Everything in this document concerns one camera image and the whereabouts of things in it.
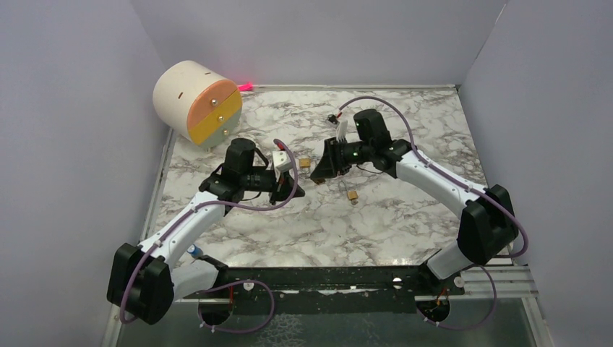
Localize round cream drawer box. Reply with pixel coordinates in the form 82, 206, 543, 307
153, 60, 243, 150

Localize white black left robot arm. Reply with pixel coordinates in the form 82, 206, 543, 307
106, 138, 305, 325

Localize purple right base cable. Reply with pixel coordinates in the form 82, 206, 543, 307
415, 265, 499, 331

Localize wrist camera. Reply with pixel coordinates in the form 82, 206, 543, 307
272, 149, 294, 175
327, 113, 348, 142

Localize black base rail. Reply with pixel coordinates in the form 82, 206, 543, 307
173, 256, 465, 315

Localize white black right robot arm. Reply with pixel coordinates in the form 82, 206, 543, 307
310, 109, 519, 294

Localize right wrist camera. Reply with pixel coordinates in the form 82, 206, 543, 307
327, 113, 348, 142

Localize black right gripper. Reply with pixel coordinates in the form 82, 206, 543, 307
311, 136, 374, 179

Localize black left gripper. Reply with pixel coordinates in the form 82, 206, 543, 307
241, 168, 306, 205

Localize pink marker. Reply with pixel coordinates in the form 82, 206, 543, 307
238, 83, 254, 92

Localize small brass padlock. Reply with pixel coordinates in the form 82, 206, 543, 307
338, 180, 359, 205

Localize brass padlock with key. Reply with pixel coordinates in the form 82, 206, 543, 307
299, 158, 312, 169

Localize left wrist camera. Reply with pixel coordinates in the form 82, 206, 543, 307
272, 149, 294, 175

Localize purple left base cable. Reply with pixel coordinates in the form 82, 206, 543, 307
198, 279, 278, 335

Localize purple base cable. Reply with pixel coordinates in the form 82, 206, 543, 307
415, 265, 499, 331
198, 279, 278, 335

